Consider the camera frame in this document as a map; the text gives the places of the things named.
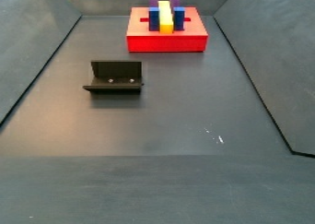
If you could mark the black angle bracket fixture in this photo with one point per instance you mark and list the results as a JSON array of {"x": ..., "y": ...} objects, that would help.
[{"x": 115, "y": 75}]

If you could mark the purple upright block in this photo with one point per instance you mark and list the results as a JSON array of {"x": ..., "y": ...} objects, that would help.
[
  {"x": 153, "y": 3},
  {"x": 175, "y": 3}
]

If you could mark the left purple upright block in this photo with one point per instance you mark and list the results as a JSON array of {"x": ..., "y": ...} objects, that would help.
[{"x": 153, "y": 3}]

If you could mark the left blue upright block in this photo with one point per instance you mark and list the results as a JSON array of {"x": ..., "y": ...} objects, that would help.
[{"x": 153, "y": 19}]

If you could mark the right blue upright block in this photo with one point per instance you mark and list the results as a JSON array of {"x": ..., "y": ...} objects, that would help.
[{"x": 177, "y": 17}]

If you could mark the blue upright block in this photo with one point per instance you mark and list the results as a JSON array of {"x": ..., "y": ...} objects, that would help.
[
  {"x": 153, "y": 19},
  {"x": 177, "y": 17}
]

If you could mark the red board base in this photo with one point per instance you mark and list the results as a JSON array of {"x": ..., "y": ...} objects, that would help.
[{"x": 144, "y": 41}]

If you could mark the yellow upright block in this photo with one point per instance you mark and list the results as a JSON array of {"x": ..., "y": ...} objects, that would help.
[{"x": 165, "y": 17}]

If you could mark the right purple upright block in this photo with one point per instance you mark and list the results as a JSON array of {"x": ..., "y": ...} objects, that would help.
[{"x": 175, "y": 3}]

